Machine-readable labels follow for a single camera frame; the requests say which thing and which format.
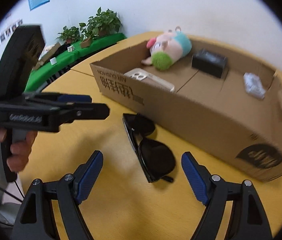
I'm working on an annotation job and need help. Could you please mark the white clear phone case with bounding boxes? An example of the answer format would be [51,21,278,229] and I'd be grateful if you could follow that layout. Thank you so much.
[124,68,175,92]

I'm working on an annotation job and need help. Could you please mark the black sunglasses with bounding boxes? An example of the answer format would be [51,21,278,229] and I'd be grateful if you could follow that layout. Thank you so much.
[122,113,176,183]

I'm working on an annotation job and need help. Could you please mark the black 65W charger box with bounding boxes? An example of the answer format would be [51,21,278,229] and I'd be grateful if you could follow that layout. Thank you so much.
[191,49,229,79]

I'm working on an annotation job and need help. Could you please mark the person's left hand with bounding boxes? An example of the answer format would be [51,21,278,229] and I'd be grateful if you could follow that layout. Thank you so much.
[0,123,38,172]

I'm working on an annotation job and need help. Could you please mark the green cloth covered table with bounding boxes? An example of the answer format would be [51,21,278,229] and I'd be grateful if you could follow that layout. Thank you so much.
[25,33,126,92]

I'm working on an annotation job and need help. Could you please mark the potted green plant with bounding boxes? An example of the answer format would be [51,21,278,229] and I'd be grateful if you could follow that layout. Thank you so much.
[58,26,81,44]
[79,7,122,40]

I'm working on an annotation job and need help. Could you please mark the brown cardboard box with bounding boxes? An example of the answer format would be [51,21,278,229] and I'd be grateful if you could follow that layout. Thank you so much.
[91,37,282,181]

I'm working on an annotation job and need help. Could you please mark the pink pig plush toy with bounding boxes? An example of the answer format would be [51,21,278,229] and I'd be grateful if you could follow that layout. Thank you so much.
[141,26,192,71]

